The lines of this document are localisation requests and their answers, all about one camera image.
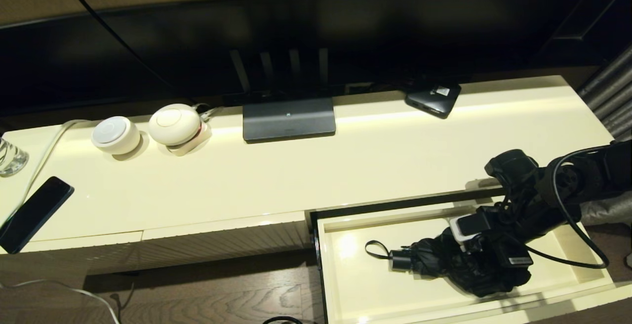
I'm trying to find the cream drawer with dark handle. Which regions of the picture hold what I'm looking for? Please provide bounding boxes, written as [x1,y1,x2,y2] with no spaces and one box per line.
[310,188,632,324]

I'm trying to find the grey television base plate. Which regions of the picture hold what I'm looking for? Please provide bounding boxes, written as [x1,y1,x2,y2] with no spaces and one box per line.
[242,98,337,142]

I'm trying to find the thin black hanging cable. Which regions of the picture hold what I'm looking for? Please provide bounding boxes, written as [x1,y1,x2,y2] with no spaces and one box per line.
[52,0,186,95]

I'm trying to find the white plug cables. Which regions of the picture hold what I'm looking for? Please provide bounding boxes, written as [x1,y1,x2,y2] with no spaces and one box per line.
[195,103,225,120]

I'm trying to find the cream ribbed cabinet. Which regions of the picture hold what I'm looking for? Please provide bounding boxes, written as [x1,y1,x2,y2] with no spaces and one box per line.
[0,76,628,278]

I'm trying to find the small white round speaker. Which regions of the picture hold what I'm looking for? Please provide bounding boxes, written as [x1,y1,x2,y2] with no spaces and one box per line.
[91,116,142,156]

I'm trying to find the black flat screen television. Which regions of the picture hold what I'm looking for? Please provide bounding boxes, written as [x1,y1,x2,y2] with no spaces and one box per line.
[0,0,593,117]

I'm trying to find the narrow cream ribbed cabinet door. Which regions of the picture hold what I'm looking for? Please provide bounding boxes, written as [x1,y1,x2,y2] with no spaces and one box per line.
[22,230,145,275]

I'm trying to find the dark wooden wall frame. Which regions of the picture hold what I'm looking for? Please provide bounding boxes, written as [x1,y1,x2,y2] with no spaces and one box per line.
[531,0,632,68]

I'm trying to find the white charging cable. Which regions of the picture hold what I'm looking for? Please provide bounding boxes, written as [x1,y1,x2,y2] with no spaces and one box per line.
[0,120,121,324]

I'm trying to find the black smartphone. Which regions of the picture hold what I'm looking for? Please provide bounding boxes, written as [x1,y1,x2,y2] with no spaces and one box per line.
[0,176,76,254]

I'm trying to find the black umbrella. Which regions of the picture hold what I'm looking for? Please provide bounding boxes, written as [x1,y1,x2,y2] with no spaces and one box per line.
[365,230,533,298]

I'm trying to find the cream device dock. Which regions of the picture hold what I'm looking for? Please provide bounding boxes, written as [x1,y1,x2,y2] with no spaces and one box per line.
[167,121,213,157]

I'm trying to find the silver grey wrist camera box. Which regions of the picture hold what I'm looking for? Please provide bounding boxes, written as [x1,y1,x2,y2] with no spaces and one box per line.
[449,214,490,244]

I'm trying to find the clear drinking glass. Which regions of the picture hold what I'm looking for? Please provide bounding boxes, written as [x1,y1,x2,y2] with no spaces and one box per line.
[0,136,31,177]

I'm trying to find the wide cream ribbed cabinet door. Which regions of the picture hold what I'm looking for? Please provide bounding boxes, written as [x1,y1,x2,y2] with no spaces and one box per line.
[142,210,313,268]

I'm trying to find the black set-top box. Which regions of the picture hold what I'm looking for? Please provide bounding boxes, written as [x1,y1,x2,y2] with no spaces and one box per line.
[405,83,462,119]

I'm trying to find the white dome shaped device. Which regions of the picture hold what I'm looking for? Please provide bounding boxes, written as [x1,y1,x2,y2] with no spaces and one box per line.
[149,103,203,147]

